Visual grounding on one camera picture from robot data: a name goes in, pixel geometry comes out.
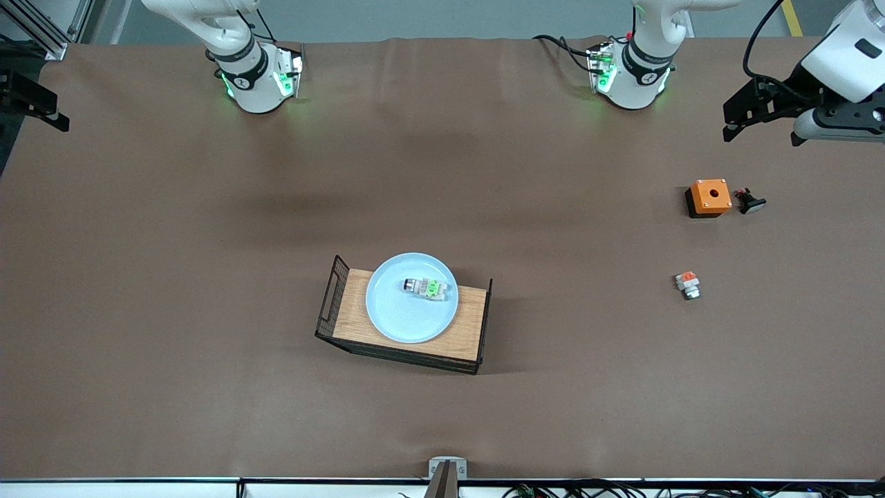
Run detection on grey metal bracket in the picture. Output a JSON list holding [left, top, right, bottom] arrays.
[[428, 456, 468, 481]]

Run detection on orange button enclosure box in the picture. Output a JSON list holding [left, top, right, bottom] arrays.
[[684, 178, 733, 219]]

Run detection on black square push button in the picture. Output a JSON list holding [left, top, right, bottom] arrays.
[[733, 187, 767, 215]]

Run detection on brown tapered pole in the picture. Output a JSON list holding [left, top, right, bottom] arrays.
[[423, 462, 459, 498]]

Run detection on light blue plate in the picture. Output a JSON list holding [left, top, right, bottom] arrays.
[[365, 252, 459, 344]]

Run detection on white table edge rail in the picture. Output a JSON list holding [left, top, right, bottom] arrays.
[[0, 477, 885, 498]]

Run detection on black wire tray wooden base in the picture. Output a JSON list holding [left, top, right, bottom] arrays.
[[315, 255, 493, 376]]

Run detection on brown table cover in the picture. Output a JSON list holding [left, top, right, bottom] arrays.
[[0, 35, 885, 481]]

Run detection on red push button green block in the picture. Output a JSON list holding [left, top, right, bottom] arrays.
[[403, 277, 449, 302]]

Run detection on black left arm gripper cable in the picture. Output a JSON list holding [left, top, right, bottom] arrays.
[[743, 0, 820, 104]]

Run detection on black cable at arm base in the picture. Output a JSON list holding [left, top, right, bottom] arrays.
[[532, 33, 595, 73]]

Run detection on black cable tangle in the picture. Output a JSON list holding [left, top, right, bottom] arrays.
[[501, 479, 885, 498]]

